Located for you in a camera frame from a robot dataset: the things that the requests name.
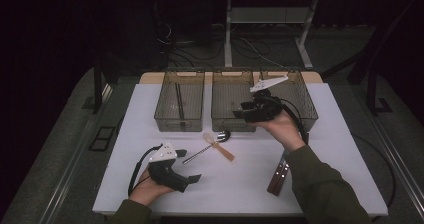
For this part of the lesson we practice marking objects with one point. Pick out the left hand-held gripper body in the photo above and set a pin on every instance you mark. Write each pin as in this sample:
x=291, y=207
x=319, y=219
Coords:
x=165, y=174

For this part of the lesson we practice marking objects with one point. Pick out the black metal stand with brace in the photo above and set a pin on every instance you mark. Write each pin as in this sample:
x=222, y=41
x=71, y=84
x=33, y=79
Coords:
x=372, y=84

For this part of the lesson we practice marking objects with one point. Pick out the metal spoon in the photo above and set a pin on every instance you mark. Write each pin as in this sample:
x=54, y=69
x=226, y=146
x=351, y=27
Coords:
x=224, y=135

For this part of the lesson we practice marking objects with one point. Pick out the wooden spatula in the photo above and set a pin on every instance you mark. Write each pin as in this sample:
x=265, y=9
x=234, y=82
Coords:
x=226, y=154

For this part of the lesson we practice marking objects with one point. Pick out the smoky transparent plastic bin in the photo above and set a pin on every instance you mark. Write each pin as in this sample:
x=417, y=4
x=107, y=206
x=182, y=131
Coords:
x=191, y=100
x=226, y=94
x=306, y=104

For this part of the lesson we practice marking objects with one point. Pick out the metal floor rail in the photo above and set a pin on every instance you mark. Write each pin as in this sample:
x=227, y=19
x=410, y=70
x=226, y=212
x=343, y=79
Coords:
x=396, y=157
x=75, y=157

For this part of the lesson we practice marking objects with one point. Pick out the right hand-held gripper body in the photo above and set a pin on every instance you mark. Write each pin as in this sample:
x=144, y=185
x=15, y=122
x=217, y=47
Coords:
x=266, y=109

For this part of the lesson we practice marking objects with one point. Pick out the white table cover sheet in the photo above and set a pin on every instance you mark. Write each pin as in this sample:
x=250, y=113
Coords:
x=230, y=190

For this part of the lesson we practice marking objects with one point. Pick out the person's left hand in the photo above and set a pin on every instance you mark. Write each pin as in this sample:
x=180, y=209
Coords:
x=145, y=192

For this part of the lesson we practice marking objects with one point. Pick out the person's right hand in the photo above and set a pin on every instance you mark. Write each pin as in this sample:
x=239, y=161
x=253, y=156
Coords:
x=285, y=130

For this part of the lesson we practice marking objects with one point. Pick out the white-legged desk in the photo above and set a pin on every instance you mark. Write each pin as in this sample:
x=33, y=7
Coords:
x=228, y=34

